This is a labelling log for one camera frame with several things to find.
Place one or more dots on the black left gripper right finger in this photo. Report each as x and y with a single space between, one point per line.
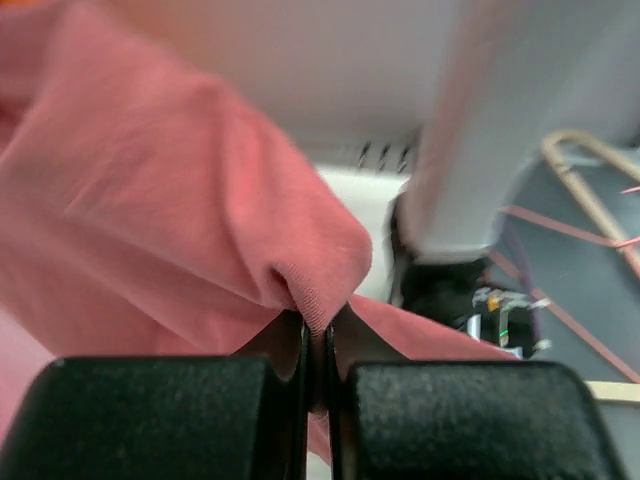
394 418

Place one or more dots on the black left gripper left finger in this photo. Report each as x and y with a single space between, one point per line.
241 416

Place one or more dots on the dusty rose t shirt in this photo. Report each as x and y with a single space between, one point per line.
147 208

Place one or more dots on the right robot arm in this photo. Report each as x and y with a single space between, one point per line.
511 67

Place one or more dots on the beige hanger at right floor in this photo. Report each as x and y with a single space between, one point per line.
617 392

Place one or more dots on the beige hanger on floor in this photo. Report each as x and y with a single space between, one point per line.
616 237

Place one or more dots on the pink wire hanger on floor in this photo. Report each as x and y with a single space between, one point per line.
591 296

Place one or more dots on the white slotted cable duct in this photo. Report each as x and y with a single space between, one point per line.
390 156

